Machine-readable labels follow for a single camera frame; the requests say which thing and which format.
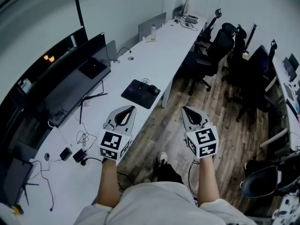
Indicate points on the yellow flat packet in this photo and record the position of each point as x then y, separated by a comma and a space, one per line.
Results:
151, 41

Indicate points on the black vertical pole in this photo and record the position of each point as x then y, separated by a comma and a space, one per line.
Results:
80, 10

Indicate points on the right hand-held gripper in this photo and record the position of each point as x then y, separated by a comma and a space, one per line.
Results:
204, 140

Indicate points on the person's left forearm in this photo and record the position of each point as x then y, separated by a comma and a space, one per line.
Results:
108, 184

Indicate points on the small black flat monitor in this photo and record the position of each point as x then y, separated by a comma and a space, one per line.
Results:
17, 182

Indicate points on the large grey desk divider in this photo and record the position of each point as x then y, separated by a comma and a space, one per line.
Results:
152, 24

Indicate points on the grey laptop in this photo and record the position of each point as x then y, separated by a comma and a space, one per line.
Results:
191, 19

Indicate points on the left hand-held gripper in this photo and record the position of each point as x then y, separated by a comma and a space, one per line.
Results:
110, 142

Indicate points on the black mesh office chair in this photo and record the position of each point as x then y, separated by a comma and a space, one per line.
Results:
215, 50

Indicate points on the person's black trouser leg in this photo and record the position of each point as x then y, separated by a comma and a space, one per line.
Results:
170, 173

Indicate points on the thin black monitor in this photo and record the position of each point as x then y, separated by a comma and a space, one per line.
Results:
186, 7

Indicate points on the small black power adapter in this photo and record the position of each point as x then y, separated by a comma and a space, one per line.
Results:
65, 153

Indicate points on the black office chair with headrest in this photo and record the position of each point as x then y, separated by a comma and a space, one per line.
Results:
211, 24

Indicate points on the black and white round seat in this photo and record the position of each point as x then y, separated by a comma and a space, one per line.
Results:
260, 182

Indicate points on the large black power adapter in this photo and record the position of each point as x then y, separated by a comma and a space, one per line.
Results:
79, 155

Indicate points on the person's white shoe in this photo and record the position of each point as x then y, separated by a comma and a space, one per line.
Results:
162, 159

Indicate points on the clear plastic water bottle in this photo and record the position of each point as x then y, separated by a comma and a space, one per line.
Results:
153, 32

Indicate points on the person's white shirt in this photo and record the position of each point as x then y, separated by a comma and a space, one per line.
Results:
161, 205

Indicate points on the black mouse pad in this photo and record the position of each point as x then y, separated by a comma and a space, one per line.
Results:
136, 95

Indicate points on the large curved black monitor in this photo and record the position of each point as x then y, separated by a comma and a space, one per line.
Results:
70, 83

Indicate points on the black computer mouse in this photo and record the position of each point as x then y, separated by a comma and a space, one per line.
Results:
153, 89

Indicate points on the round grey desk grommet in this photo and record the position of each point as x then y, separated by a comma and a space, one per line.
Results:
130, 58
47, 156

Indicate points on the yellow and black tool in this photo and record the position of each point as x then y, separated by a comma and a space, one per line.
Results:
18, 210

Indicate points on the person's right forearm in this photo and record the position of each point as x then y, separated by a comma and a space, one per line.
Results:
207, 182

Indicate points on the black monitor stand legs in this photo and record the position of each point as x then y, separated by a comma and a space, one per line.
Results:
93, 95

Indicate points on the pink sticker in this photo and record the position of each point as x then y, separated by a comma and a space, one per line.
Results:
86, 104

